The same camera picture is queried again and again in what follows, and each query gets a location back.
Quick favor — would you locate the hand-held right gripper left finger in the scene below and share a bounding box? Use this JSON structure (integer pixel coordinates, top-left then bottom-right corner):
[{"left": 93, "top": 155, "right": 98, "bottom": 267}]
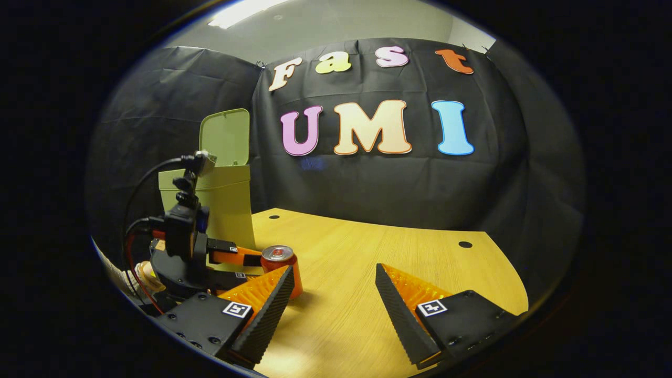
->
[{"left": 157, "top": 265, "right": 295, "bottom": 371}]

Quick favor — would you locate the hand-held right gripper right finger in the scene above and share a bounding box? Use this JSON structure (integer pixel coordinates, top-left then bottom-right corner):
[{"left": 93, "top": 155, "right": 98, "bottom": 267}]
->
[{"left": 375, "top": 262, "right": 528, "bottom": 371}]

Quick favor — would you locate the red pop can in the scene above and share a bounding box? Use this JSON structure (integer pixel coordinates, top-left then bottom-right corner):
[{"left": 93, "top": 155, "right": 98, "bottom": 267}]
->
[{"left": 261, "top": 245, "right": 304, "bottom": 300}]

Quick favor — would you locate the green desktop garbage bin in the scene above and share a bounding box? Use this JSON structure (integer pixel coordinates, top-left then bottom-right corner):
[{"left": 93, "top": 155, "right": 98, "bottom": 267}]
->
[{"left": 159, "top": 108, "right": 258, "bottom": 276}]

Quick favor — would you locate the wooden desktop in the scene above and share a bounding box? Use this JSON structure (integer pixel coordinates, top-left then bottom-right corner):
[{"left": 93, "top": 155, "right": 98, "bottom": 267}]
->
[{"left": 157, "top": 207, "right": 529, "bottom": 378}]

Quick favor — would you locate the black backdrop cloth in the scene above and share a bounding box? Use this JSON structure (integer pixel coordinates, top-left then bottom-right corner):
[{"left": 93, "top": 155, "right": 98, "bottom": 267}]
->
[{"left": 87, "top": 37, "right": 586, "bottom": 305}]

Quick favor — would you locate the ceiling light panel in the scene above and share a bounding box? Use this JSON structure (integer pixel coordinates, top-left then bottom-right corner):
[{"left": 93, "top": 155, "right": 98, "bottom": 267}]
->
[{"left": 208, "top": 0, "right": 289, "bottom": 29}]

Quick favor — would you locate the black cable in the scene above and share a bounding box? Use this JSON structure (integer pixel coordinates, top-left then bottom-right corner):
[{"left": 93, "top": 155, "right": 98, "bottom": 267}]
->
[{"left": 122, "top": 156, "right": 184, "bottom": 237}]

